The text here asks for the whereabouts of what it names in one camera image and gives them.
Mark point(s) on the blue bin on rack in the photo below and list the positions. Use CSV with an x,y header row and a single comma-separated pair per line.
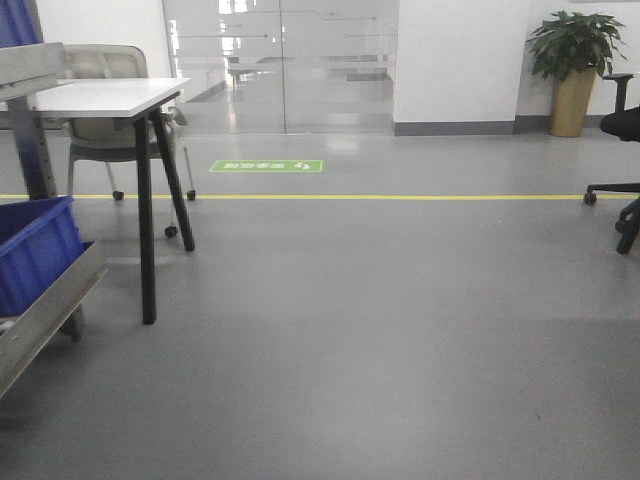
x,y
39,241

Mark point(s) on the grey mesh office chair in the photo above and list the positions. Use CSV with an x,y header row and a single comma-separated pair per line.
x,y
96,139

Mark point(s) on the white table with black legs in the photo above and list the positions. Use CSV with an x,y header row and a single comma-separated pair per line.
x,y
136,102

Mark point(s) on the green floor sign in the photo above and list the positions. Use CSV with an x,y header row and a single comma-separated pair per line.
x,y
267,166

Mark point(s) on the potted green plant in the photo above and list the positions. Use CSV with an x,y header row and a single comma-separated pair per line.
x,y
571,49

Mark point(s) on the glass door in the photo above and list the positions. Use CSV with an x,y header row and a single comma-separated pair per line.
x,y
284,67

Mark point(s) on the steel shelf rack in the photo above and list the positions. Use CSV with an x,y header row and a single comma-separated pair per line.
x,y
59,307

